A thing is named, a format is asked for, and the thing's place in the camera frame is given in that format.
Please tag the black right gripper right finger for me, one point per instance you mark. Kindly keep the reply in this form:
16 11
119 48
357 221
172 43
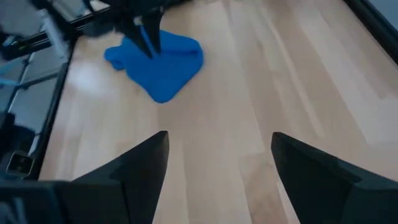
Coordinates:
320 189

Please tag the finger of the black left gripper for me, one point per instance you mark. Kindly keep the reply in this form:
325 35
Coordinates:
136 34
155 28

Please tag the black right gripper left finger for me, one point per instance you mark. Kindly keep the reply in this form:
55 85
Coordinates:
136 180

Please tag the blue microfiber towel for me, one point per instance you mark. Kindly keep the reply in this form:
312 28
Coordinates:
164 74

